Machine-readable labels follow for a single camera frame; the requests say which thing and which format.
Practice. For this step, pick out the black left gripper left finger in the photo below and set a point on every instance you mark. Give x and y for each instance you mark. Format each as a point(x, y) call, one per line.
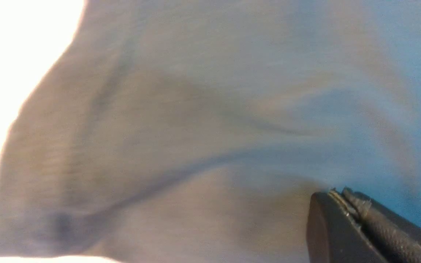
point(332, 236)

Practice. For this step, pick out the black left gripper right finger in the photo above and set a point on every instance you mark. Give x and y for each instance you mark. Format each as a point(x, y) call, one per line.
point(396, 238)

